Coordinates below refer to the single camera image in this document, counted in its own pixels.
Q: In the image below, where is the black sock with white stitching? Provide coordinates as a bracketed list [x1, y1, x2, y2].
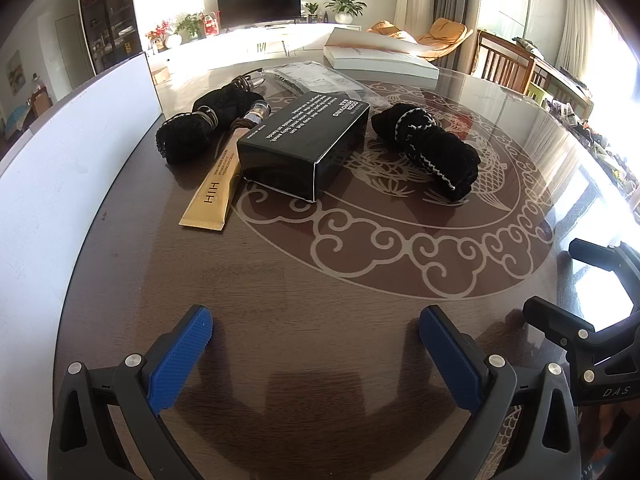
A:
[371, 103, 480, 203]

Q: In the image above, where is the gold cream tube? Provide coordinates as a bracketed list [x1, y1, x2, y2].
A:
[179, 100, 271, 231]

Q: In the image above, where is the black cardboard box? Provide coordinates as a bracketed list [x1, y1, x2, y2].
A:
[238, 92, 370, 203]

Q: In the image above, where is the clear plastic packet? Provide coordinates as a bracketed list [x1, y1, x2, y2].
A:
[264, 61, 390, 110]

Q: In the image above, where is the wooden chair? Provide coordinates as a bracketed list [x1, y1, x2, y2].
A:
[471, 30, 548, 94]

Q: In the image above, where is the white storage box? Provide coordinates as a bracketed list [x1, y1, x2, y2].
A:
[1, 54, 162, 479]

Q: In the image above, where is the orange lounge chair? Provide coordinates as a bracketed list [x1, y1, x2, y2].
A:
[368, 18, 473, 61]

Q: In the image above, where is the black sock with rubber band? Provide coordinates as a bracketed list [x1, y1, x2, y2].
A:
[155, 68, 265, 166]

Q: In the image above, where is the white book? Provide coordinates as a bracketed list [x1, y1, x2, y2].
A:
[323, 28, 439, 80]

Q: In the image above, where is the green potted plant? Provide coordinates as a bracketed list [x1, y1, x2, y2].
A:
[326, 0, 367, 25]

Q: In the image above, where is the red flower pot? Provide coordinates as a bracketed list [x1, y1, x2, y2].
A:
[145, 21, 172, 51]

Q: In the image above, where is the black television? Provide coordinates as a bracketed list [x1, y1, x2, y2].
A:
[217, 0, 302, 29]

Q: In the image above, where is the dark display cabinet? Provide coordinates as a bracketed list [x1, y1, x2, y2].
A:
[79, 0, 142, 74]

